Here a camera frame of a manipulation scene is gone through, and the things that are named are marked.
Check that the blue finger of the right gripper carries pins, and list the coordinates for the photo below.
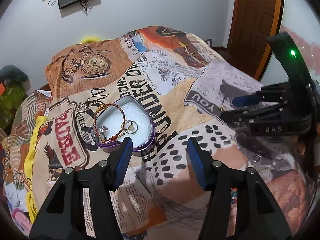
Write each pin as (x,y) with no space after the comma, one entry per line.
(270,93)
(270,115)

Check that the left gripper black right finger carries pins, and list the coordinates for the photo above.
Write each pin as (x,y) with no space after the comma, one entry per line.
(258,215)

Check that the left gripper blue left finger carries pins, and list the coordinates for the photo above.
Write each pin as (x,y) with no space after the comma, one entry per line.
(86,192)

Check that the purple heart jewelry box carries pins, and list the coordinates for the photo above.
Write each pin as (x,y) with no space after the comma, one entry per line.
(125,118)

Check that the printed newspaper pattern blanket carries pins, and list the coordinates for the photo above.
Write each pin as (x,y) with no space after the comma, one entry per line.
(183,85)

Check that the brown wooden door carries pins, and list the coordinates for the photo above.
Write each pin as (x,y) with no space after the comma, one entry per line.
(252,23)

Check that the dark green plush toy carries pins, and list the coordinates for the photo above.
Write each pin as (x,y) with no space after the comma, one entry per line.
(11,75)

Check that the yellow plush loop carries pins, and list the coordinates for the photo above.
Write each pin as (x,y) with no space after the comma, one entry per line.
(90,39)

